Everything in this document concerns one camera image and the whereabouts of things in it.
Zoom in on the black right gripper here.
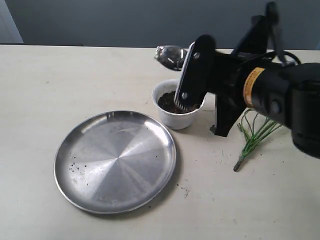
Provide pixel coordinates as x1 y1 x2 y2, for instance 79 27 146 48
174 15 270 137

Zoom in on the white scalloped flower pot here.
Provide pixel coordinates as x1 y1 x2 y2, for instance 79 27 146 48
151 78 205 130

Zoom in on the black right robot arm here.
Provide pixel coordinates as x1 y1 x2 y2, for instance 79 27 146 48
208 15 320 158

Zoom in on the stainless steel spoon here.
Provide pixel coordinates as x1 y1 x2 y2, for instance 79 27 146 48
154 45 188 72

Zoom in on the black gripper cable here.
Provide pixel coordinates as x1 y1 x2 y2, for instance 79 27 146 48
239 51 303 66

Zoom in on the artificial red flower stem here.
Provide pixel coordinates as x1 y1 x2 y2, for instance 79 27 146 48
233 109 283 172

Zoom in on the round stainless steel plate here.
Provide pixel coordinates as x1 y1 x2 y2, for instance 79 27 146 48
54 110 177 215

